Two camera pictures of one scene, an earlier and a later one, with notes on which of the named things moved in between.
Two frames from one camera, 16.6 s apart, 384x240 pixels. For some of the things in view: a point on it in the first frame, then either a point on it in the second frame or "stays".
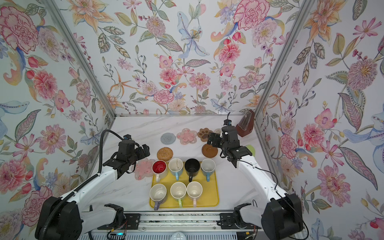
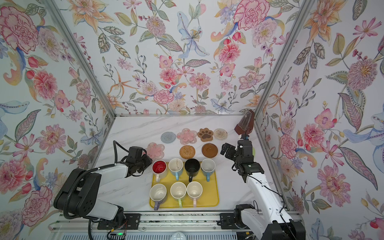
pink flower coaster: [187, 136] stays
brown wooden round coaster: [209, 151] stays
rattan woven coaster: [165, 153] -> [187, 152]
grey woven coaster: [168, 138] stays
